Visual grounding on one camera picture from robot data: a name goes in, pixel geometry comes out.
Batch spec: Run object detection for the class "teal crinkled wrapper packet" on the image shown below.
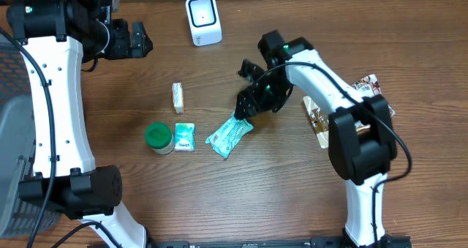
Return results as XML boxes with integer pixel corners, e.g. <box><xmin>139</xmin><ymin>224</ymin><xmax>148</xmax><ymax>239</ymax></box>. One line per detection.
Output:
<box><xmin>205</xmin><ymin>113</ymin><xmax>254</xmax><ymax>159</ymax></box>

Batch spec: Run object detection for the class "orange tissue pack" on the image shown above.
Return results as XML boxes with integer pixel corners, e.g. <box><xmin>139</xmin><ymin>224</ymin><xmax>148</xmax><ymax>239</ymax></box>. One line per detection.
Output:
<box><xmin>172</xmin><ymin>83</ymin><xmax>184</xmax><ymax>114</ymax></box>

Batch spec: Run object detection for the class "teal tissue pack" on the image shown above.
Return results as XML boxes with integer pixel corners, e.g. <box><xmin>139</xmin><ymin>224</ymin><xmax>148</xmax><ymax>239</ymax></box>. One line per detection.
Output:
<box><xmin>175</xmin><ymin>123</ymin><xmax>195</xmax><ymax>152</ymax></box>

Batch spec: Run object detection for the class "green lid jar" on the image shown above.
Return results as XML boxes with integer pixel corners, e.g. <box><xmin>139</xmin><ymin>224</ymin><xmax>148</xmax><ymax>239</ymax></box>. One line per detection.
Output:
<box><xmin>144</xmin><ymin>122</ymin><xmax>175</xmax><ymax>155</ymax></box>

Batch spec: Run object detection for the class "beige snack pouch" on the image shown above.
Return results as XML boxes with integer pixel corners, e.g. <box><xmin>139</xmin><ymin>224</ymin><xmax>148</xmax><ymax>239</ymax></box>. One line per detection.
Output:
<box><xmin>303</xmin><ymin>74</ymin><xmax>382</xmax><ymax>149</ymax></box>

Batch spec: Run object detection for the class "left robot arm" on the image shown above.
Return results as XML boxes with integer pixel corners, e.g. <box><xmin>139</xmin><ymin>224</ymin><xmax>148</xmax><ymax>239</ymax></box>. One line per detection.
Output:
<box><xmin>7</xmin><ymin>0</ymin><xmax>153</xmax><ymax>247</ymax></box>

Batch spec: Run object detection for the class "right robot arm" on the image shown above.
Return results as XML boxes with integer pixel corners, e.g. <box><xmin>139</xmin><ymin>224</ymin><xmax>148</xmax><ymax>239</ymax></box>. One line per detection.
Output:
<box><xmin>234</xmin><ymin>31</ymin><xmax>397</xmax><ymax>247</ymax></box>

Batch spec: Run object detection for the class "white barcode scanner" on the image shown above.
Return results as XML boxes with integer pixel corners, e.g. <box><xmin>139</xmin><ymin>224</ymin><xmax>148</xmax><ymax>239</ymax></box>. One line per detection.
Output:
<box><xmin>185</xmin><ymin>0</ymin><xmax>222</xmax><ymax>47</ymax></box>

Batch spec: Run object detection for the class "grey plastic shopping basket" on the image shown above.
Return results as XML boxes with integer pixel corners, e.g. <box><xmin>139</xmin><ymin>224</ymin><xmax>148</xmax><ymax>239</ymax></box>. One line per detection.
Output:
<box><xmin>1</xmin><ymin>37</ymin><xmax>43</xmax><ymax>238</ymax></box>

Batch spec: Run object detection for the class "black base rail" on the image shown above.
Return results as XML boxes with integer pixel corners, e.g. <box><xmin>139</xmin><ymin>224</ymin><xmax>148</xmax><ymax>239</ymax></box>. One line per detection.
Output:
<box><xmin>87</xmin><ymin>235</ymin><xmax>412</xmax><ymax>248</ymax></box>

